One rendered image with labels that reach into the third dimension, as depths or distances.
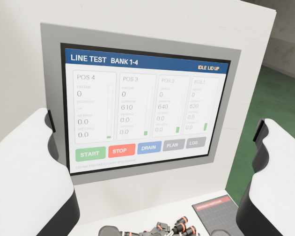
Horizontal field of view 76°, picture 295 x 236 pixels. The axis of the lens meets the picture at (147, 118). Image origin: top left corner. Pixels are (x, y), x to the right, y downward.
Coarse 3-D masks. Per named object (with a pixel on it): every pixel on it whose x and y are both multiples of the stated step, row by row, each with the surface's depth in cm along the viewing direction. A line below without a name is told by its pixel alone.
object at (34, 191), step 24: (48, 120) 10; (0, 144) 8; (24, 144) 8; (48, 144) 8; (0, 168) 7; (24, 168) 7; (48, 168) 7; (0, 192) 6; (24, 192) 6; (48, 192) 6; (72, 192) 6; (0, 216) 5; (24, 216) 5; (48, 216) 5; (72, 216) 6
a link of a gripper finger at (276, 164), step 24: (264, 120) 11; (264, 144) 9; (288, 144) 9; (264, 168) 8; (288, 168) 8; (264, 192) 7; (288, 192) 7; (240, 216) 7; (264, 216) 6; (288, 216) 6
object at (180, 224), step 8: (184, 216) 56; (160, 224) 52; (176, 224) 54; (184, 224) 52; (120, 232) 47; (128, 232) 47; (144, 232) 49; (152, 232) 49; (160, 232) 50; (168, 232) 52; (176, 232) 50; (184, 232) 51; (192, 232) 51
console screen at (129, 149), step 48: (48, 48) 34; (96, 48) 37; (144, 48) 40; (192, 48) 44; (48, 96) 36; (96, 96) 40; (144, 96) 44; (192, 96) 49; (96, 144) 44; (144, 144) 49; (192, 144) 55
